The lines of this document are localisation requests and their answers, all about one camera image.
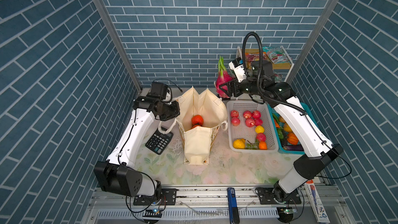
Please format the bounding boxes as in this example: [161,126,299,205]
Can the teal candy bag upper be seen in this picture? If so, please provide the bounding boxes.
[262,46,290,64]

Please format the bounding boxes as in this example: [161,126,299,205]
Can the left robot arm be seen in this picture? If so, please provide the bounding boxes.
[93,80,180,201]

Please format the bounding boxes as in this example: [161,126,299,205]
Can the teal plastic basket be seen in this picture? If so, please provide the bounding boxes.
[270,108,304,155]

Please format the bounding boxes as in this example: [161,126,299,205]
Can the floral table mat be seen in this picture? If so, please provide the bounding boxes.
[135,126,299,185]

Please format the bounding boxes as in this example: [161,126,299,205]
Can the green grapes bunch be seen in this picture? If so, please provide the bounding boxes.
[245,141,259,150]

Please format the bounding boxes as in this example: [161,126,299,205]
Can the dark long eggplant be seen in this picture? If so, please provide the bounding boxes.
[283,145,304,151]

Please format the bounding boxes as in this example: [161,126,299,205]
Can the black calculator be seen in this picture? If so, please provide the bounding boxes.
[145,129,174,155]

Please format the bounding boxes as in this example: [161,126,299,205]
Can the orange in white basket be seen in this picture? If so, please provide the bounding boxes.
[258,141,267,150]

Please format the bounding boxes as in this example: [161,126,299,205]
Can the pink dragon fruit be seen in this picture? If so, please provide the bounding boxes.
[215,56,233,98]

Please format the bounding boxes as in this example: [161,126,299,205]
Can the white plastic basket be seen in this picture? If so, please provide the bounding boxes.
[227,100,278,153]

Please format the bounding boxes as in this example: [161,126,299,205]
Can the white wooden shelf rack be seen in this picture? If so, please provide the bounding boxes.
[236,46,294,82]

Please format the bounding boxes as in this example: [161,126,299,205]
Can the yellow mango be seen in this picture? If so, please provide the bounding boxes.
[283,123,293,133]

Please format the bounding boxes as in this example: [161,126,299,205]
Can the pink peach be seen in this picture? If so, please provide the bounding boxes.
[256,133,266,142]

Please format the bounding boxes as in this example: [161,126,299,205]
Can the orange mini pumpkin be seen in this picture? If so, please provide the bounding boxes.
[287,132,299,145]

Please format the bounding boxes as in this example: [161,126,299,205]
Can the red tomato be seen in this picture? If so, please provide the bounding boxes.
[191,115,204,128]

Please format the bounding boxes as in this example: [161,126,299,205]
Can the pink snack bag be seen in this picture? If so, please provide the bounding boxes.
[245,53,260,70]

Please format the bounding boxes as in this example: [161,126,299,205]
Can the cream floral tote bag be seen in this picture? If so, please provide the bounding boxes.
[167,88,229,166]

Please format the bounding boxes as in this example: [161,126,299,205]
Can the red apple right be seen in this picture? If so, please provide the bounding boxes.
[230,110,239,118]

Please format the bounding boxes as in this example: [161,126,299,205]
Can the small yellow fruit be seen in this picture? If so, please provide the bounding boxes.
[255,125,265,134]

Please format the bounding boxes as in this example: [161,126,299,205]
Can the red apple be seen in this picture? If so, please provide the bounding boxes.
[231,117,240,127]
[230,110,239,118]

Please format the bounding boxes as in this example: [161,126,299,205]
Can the red apple left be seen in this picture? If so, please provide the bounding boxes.
[231,117,240,127]

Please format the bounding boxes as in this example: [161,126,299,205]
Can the yellow lemon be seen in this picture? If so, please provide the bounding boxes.
[233,139,246,149]

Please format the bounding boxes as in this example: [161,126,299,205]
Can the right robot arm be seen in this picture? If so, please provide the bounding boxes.
[220,32,344,204]

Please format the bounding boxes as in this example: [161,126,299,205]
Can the blue black handheld device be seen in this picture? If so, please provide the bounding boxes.
[227,187,240,224]

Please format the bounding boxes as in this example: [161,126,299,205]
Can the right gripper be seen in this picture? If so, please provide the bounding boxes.
[219,75,263,97]

